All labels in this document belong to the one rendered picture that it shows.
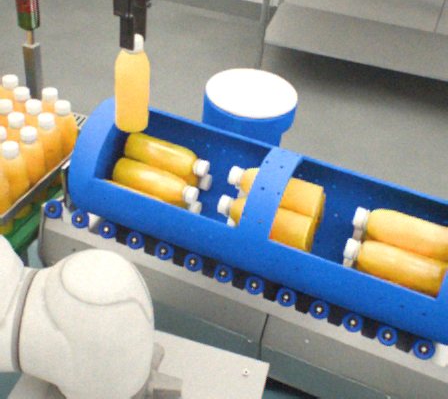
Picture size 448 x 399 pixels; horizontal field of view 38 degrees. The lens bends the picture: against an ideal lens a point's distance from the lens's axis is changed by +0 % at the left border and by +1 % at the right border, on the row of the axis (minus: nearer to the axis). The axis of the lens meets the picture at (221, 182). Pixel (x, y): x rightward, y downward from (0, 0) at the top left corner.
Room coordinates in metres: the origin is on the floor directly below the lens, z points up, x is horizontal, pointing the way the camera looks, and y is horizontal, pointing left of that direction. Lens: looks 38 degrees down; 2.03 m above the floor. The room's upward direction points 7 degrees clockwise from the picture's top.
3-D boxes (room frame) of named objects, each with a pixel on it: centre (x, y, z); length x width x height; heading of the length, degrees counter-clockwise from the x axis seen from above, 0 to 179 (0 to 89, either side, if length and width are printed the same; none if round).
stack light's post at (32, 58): (1.73, 0.61, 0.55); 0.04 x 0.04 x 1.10; 72
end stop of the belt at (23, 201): (1.29, 0.44, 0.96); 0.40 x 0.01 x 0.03; 162
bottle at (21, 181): (1.22, 0.50, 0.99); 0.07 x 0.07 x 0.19
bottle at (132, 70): (1.16, 0.21, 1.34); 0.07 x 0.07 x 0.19
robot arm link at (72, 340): (0.63, 0.16, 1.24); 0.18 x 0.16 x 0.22; 92
